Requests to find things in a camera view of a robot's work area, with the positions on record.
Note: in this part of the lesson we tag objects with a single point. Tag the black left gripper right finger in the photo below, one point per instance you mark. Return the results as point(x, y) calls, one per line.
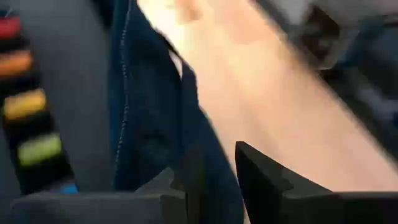
point(295, 205)

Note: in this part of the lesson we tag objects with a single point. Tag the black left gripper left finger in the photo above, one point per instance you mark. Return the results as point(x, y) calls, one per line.
point(93, 208)

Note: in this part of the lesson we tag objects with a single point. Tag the navy blue backpack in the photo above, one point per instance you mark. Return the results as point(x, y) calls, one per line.
point(149, 109)

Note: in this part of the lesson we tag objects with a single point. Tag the black coloured marker case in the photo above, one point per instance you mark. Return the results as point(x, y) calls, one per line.
point(62, 93)

